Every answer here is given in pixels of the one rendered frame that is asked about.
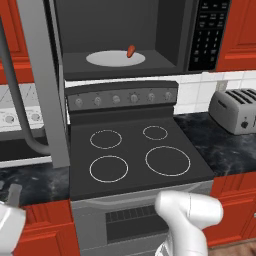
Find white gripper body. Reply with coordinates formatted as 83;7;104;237
0;201;27;256

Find grey oven door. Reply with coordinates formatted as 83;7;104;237
70;180;215;256

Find grey microwave door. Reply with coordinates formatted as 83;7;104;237
0;0;72;170

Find white microwave turntable plate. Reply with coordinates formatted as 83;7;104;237
85;49;147;68

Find grey microwave oven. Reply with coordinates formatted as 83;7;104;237
49;0;233;81

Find red base cupboard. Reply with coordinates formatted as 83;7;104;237
12;198;81;256
202;171;256;248

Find black stove with hob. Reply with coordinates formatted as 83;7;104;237
64;79;216;256

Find orange carrot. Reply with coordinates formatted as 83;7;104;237
126;44;137;59

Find silver toaster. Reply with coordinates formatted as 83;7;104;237
208;87;256;136

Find grey microwave door handle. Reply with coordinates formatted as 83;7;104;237
0;18;52;157

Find grey oven door handle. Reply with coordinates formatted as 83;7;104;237
74;189;201;209

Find red wall cupboard door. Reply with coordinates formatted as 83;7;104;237
0;0;35;85
215;0;256;73

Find white wall socket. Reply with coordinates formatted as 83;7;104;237
215;80;229;93

